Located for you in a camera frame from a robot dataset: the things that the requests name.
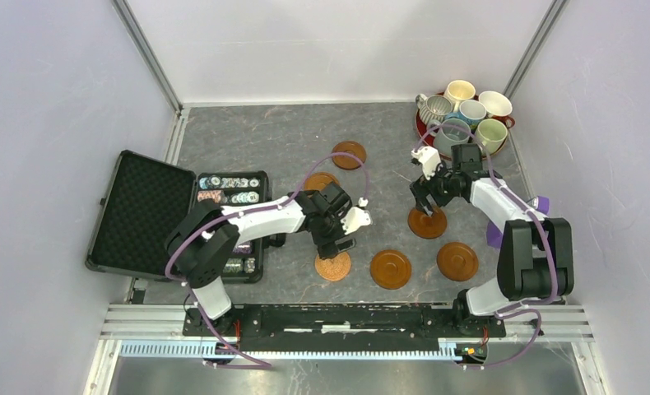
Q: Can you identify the grey ribbed mug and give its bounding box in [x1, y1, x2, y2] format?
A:
[415, 94, 454, 125]

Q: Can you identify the cream mug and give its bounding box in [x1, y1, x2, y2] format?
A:
[443, 80, 476, 112]

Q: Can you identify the black foam-lined case lid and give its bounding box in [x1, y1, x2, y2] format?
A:
[85, 150, 197, 281]

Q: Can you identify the brown wooden coaster back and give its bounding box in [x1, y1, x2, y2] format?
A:
[332, 141, 368, 170]

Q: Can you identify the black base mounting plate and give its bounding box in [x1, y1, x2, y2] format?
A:
[213, 303, 507, 352]

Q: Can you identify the red round tray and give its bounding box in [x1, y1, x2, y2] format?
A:
[416, 110, 509, 160]

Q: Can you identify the light green mug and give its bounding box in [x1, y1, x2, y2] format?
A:
[475, 118, 508, 155]

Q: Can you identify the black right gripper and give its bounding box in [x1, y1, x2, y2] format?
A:
[409, 157, 458, 216]

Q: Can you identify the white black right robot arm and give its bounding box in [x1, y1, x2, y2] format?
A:
[410, 143, 575, 336]

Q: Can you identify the woven light brown coaster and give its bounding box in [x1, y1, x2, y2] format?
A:
[314, 252, 351, 281]

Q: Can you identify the brown wooden coaster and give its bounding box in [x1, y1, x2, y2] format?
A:
[369, 249, 411, 290]
[407, 207, 448, 239]
[332, 141, 368, 170]
[303, 172, 339, 191]
[436, 242, 479, 282]

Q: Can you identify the black poker chip case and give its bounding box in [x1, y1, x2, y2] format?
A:
[189, 170, 286, 284]

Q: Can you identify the white red mug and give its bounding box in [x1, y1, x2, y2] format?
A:
[478, 91, 516, 128]

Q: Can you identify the aluminium frame rail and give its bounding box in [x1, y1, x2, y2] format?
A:
[100, 304, 594, 361]

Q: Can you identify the blue patterned mug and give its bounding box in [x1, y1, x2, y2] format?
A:
[444, 100, 487, 132]

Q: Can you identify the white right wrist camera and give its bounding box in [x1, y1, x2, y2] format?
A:
[411, 146, 442, 180]

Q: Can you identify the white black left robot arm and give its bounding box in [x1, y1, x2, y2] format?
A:
[165, 183, 372, 336]

